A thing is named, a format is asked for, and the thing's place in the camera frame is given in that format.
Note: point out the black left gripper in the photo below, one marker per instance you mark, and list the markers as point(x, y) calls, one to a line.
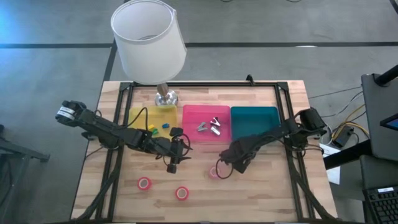
point(174, 152)

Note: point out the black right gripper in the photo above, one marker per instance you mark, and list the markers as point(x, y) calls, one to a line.
point(239, 155)

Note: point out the silver staple remover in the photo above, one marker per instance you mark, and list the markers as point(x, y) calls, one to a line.
point(202, 126)

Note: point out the pink tape roll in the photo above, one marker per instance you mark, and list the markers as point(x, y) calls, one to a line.
point(212, 173)

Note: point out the small blue stapler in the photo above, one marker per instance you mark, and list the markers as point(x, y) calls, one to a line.
point(165, 125)

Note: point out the red tape roll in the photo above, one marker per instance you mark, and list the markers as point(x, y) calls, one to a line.
point(138, 183)
point(176, 193)

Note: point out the dark staple remover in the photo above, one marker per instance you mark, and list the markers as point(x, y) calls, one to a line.
point(215, 121)

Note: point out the small yellow stapler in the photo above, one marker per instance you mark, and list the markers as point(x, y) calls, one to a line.
point(151, 127)

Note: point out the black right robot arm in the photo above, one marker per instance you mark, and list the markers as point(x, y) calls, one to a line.
point(280, 132)

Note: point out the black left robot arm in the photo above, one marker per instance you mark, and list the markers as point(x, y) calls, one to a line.
point(102, 127)

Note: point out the teal plastic bin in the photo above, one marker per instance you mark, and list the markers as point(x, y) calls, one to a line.
point(252, 121)

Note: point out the pink translucent plastic bin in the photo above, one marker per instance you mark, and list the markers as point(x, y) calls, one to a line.
point(199, 113)

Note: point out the yellow translucent plastic bin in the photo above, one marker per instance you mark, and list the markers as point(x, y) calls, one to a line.
point(161, 115)

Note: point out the white paper sheet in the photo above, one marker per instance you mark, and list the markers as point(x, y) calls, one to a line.
point(334, 177)

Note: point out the black power adapter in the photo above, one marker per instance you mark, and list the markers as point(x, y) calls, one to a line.
point(342, 137)

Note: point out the black desk beam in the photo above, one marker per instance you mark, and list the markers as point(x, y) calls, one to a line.
point(348, 155)

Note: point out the white shade silver table lamp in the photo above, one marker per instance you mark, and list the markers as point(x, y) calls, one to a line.
point(149, 46)

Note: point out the grey equipment stand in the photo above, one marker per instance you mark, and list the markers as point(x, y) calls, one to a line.
point(376, 124)

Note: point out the black computer keyboard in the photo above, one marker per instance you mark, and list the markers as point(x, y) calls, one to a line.
point(384, 207)

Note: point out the black tablet screen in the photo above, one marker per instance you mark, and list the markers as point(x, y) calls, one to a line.
point(392, 123)

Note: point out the black metal floor stand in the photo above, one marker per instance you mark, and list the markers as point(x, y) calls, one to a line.
point(18, 152)

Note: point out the black stand pole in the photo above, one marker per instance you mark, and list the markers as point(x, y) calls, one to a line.
point(387, 76)

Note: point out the black aluminium table frame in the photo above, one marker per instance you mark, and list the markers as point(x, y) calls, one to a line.
point(202, 84)

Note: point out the small black frame clamp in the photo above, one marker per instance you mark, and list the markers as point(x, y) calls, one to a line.
point(249, 79)

